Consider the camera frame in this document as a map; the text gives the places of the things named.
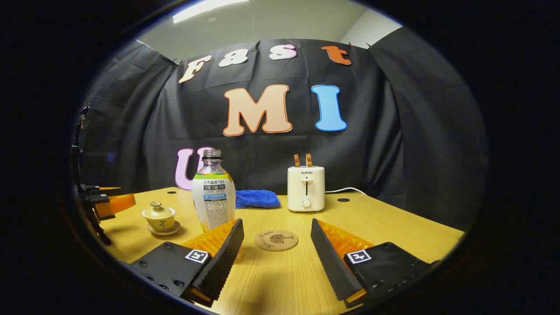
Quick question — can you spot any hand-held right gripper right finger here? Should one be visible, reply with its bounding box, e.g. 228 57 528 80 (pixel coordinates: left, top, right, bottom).
310 217 442 309

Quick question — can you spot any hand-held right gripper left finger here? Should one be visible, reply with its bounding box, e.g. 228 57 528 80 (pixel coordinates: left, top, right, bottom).
127 218 245 308

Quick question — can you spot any yellow ceramic teacup lid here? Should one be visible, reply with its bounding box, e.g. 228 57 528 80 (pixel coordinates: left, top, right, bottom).
141 201 177 219

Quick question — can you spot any yellow ceramic teacup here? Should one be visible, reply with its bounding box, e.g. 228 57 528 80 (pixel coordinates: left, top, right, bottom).
144 214 175 233

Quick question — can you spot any round cork coaster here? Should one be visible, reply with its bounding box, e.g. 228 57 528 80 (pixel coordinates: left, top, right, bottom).
254 230 299 252

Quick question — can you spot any clear plastic water bottle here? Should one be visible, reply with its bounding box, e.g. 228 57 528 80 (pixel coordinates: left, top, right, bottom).
192 149 237 233

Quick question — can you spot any yellow ceramic saucer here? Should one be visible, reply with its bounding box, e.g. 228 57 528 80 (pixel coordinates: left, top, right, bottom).
146 220 182 236

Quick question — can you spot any blue towel cloth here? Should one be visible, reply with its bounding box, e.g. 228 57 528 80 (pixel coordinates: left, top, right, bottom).
235 189 281 209

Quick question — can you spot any cream white toaster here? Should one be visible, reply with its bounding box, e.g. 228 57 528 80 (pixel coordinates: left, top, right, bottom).
287 166 326 213

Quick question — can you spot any black backdrop cloth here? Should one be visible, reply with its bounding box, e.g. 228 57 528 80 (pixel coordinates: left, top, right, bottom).
72 38 488 232

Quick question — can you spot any white toaster power cable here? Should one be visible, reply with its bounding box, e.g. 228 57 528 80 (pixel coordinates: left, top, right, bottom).
325 187 368 196

